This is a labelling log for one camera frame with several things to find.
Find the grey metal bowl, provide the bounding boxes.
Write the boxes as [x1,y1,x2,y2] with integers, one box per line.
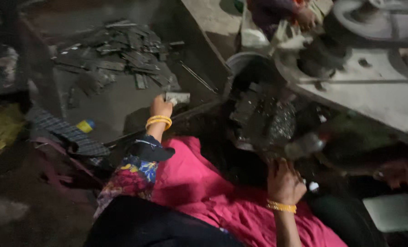
[225,51,276,81]

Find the dark checked cloth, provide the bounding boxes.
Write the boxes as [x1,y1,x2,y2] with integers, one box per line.
[26,106,111,158]

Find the yellow bangles on left wrist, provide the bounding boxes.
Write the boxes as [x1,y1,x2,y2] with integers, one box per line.
[145,115,173,131]

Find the yellow bangle on right wrist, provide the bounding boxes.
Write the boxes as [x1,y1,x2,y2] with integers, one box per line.
[266,199,298,214]

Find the white plastic bag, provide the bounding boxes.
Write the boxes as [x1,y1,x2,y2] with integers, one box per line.
[240,21,271,48]

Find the pale green box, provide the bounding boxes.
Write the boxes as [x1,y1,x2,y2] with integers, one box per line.
[363,193,408,233]

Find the person's pink garment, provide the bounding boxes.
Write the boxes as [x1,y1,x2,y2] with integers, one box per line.
[151,136,348,247]

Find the yellow cloth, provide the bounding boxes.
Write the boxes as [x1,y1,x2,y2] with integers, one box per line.
[0,103,25,163]

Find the heap of dark metal scraps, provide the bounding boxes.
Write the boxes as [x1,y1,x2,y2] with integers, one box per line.
[226,81,324,160]

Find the person's left hand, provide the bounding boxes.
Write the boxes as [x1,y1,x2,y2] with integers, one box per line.
[150,94,173,118]

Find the person's right hand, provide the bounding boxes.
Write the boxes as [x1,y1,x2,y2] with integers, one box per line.
[267,158,307,206]

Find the pile of dark metal strips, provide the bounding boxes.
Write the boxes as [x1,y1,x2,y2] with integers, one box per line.
[51,19,185,90]

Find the grey metal strip piece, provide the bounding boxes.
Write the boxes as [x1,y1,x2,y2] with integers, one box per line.
[165,91,191,105]

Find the grey press machine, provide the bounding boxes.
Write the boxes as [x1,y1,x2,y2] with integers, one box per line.
[272,0,408,138]

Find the thin metal rod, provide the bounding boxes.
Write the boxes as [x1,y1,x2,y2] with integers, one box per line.
[180,61,219,93]

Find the yellow bottle with blue cap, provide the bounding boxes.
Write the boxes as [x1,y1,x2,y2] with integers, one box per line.
[76,119,96,134]

